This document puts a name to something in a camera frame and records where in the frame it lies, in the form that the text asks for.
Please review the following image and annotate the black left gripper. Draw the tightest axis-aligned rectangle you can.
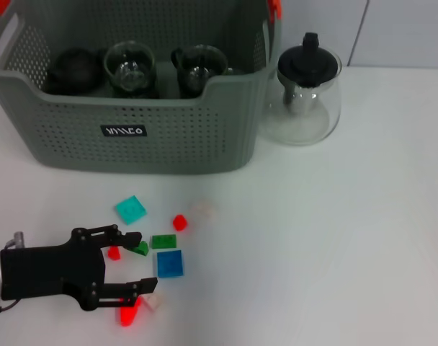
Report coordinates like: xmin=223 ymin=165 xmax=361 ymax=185
xmin=0 ymin=223 xmax=158 ymax=311

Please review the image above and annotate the teal square toy brick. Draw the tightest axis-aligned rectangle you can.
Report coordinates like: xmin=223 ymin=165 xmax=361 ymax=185
xmin=113 ymin=195 xmax=148 ymax=227

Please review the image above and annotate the orange-red wedge toy brick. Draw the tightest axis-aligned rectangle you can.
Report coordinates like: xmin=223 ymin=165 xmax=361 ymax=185
xmin=119 ymin=297 xmax=143 ymax=328

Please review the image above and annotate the grey perforated storage bin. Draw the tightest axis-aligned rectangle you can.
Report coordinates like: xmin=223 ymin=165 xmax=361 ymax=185
xmin=0 ymin=0 xmax=282 ymax=177

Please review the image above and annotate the thick green toy brick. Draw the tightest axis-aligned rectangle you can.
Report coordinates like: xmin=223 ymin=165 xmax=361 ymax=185
xmin=129 ymin=240 xmax=150 ymax=257

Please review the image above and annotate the blue square toy brick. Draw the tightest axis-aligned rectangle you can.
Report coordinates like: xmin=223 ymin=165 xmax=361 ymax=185
xmin=156 ymin=250 xmax=186 ymax=280

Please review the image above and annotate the flat green two-stud brick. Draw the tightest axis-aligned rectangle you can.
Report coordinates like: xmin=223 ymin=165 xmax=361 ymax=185
xmin=151 ymin=234 xmax=178 ymax=250

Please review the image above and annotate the translucent white square brick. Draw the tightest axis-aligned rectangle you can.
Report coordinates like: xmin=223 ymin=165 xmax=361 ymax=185
xmin=141 ymin=293 xmax=165 ymax=313

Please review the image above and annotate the black ceramic teapot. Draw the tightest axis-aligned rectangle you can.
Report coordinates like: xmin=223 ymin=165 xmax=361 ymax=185
xmin=42 ymin=46 xmax=107 ymax=97

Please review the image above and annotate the glass teapot with black lid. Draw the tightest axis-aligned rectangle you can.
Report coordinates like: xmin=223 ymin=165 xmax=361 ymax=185
xmin=259 ymin=32 xmax=341 ymax=147

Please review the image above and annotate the left gripper connector cable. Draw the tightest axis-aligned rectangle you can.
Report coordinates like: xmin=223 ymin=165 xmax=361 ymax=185
xmin=0 ymin=230 xmax=26 ymax=314

